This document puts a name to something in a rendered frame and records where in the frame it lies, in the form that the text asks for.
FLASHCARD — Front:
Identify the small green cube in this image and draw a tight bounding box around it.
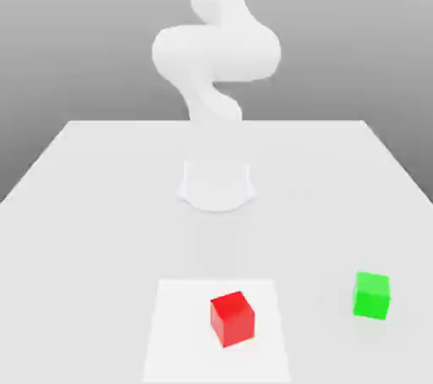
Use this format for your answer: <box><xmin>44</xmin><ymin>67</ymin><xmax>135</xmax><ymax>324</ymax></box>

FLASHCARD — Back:
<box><xmin>352</xmin><ymin>271</ymin><xmax>391</xmax><ymax>321</ymax></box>

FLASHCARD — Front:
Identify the small red cube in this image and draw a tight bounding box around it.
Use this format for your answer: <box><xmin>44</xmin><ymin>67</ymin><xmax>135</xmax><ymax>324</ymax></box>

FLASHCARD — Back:
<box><xmin>209</xmin><ymin>290</ymin><xmax>255</xmax><ymax>348</ymax></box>

